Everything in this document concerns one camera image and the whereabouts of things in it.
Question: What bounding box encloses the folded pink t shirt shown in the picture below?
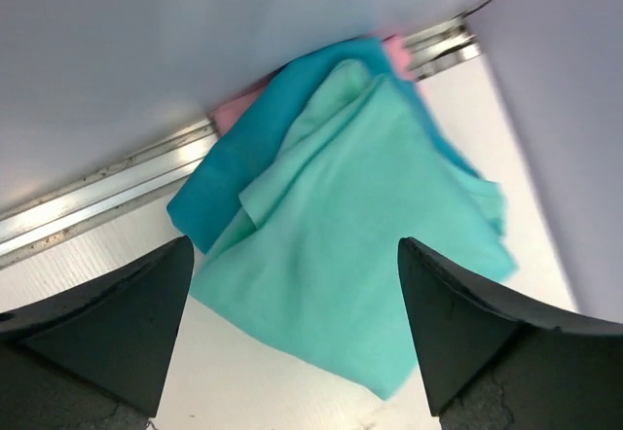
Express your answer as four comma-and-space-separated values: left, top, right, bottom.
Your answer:
212, 35, 416, 136

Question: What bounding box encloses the aluminium rail frame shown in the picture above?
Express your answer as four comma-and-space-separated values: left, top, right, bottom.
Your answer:
1, 17, 480, 268

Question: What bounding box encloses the folded teal t shirt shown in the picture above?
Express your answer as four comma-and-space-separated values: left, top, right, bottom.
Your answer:
167, 37, 479, 254

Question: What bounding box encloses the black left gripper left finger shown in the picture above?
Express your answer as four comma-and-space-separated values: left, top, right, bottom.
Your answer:
1, 236, 194, 429

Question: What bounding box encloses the light green t shirt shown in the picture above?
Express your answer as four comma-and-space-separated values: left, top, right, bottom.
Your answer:
191, 59, 515, 399

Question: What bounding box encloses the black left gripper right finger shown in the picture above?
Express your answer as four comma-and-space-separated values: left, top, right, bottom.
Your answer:
398, 238, 622, 429

